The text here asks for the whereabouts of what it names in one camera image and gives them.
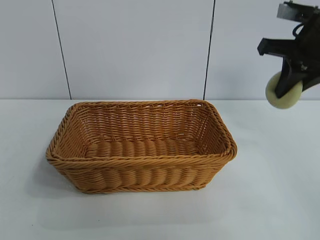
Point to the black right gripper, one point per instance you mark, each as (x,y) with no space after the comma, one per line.
(310,45)

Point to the pale yellow egg yolk pastry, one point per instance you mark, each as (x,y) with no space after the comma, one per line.
(271,92)

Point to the brown woven wicker basket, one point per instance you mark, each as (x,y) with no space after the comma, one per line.
(140,155)

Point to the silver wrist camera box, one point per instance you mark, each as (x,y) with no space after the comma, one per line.
(285,11)

